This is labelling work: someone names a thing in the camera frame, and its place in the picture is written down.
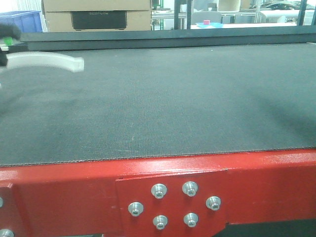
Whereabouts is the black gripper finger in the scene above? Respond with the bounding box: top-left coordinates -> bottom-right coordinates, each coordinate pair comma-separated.
0,23 -> 28,66

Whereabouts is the large white PVC half clamp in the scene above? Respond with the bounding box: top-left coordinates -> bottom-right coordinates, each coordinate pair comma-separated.
1,52 -> 84,72

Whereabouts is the green plastic cup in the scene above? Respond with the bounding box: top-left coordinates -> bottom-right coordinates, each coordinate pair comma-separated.
3,37 -> 13,46

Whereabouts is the blue plastic crate background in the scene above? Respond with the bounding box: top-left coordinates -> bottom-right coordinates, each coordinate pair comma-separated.
0,10 -> 43,33

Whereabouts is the cardboard box with black print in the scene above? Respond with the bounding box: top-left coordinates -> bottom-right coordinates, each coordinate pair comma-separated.
42,0 -> 152,32

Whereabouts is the dark board at table end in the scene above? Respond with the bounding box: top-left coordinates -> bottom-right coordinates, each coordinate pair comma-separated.
21,26 -> 316,51

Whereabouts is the black conveyor mat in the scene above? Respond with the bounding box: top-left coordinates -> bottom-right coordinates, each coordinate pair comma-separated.
0,43 -> 316,166

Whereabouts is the blue tray with pink cube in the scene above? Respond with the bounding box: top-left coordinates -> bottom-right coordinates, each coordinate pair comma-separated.
196,20 -> 224,29

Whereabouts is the silver bolt far left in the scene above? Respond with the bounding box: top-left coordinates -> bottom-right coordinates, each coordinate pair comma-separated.
128,202 -> 144,217

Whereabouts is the silver bolt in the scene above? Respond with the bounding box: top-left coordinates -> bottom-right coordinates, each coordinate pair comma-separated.
205,196 -> 221,211
128,202 -> 144,217
151,183 -> 167,199
183,213 -> 198,228
153,215 -> 168,230
182,181 -> 198,197

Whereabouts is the silver bolt top left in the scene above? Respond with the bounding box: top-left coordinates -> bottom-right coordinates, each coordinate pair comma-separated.
151,183 -> 167,199

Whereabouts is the silver bolt top right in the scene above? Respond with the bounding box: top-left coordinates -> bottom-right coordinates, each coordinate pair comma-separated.
182,181 -> 198,197

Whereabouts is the silver bolt bottom left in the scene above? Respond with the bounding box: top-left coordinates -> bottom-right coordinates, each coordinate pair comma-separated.
153,215 -> 168,230

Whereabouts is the silver bolt bottom right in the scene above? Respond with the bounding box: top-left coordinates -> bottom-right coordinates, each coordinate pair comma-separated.
183,213 -> 198,228

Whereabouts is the silver bolt far right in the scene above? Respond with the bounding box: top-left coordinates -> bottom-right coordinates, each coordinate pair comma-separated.
205,196 -> 221,211

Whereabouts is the red metal frame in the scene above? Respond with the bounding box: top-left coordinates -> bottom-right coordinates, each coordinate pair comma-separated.
0,149 -> 316,237

